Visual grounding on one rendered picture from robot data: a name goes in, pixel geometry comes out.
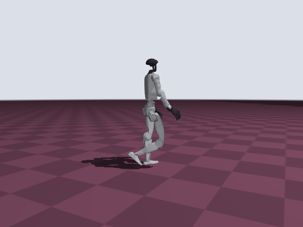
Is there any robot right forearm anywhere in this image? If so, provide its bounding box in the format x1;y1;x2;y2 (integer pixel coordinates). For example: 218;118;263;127
160;90;172;109

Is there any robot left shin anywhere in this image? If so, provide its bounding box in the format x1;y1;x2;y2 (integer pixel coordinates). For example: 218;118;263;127
143;136;152;162

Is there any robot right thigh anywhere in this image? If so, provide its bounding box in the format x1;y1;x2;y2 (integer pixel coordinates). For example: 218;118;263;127
148;111;165;147

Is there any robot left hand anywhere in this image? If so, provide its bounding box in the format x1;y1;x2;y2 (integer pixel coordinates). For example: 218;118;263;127
155;107;163;119

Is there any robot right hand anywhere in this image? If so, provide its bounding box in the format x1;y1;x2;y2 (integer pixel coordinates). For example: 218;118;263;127
166;107;181;120

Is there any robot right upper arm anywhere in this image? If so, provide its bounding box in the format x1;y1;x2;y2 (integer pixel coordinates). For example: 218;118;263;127
151;74;161;97

